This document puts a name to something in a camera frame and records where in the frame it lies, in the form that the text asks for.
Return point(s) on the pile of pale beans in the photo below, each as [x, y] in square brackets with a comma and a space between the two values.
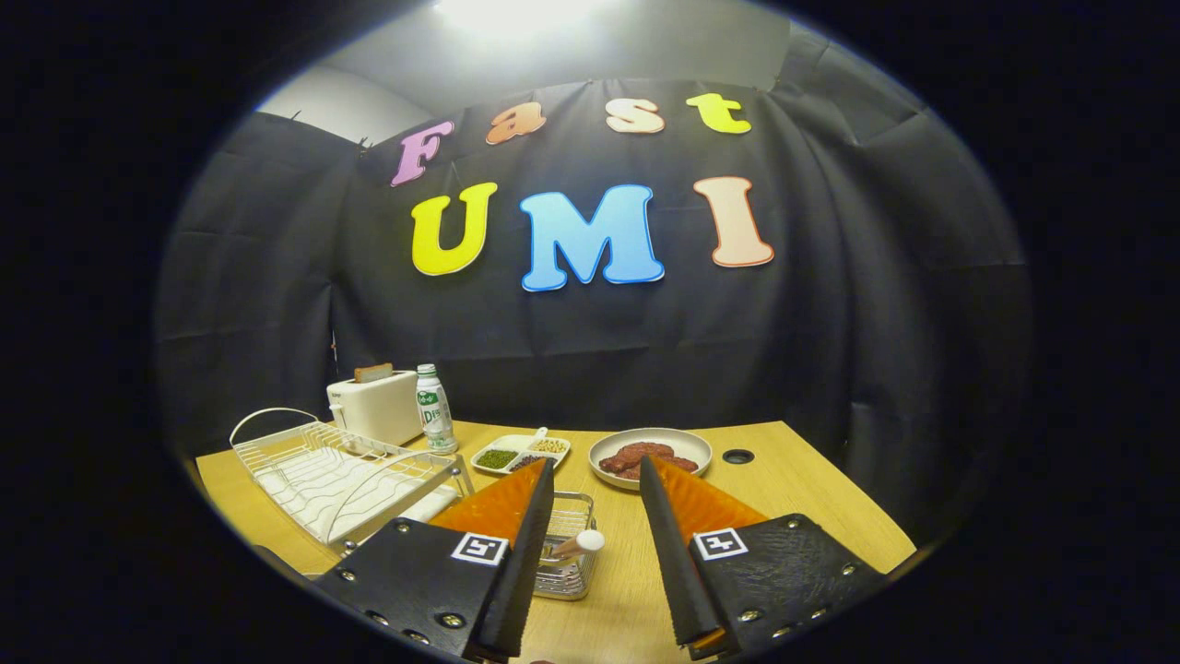
[549, 445]

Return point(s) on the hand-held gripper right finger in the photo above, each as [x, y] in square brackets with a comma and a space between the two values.
[668, 572]

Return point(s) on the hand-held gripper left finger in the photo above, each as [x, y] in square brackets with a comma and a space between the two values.
[525, 572]

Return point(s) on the beige plate with meat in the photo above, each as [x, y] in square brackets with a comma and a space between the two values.
[687, 444]

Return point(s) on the pile of dark beans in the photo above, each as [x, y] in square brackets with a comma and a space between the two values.
[525, 461]

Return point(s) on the red meat piece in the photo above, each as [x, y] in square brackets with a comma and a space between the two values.
[684, 464]
[636, 454]

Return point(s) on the white toaster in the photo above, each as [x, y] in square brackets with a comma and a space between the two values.
[378, 410]

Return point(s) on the white divided snack dish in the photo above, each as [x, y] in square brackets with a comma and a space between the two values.
[537, 433]

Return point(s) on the white green-label drink bottle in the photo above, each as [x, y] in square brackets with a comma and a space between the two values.
[435, 415]

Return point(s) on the brown bread slice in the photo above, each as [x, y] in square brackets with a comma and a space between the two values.
[373, 372]

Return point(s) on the black backdrop cloth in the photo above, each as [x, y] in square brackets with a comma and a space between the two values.
[830, 350]

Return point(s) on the pile of green beans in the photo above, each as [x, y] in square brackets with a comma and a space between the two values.
[496, 458]

